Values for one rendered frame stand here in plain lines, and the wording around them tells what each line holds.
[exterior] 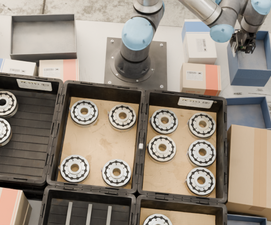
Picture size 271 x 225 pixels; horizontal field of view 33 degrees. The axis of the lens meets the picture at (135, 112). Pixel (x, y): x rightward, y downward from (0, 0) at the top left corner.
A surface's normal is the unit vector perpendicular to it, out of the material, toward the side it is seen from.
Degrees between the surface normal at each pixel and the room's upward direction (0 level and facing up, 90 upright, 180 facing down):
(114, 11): 0
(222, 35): 86
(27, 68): 0
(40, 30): 0
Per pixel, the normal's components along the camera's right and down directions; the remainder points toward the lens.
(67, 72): 0.07, -0.44
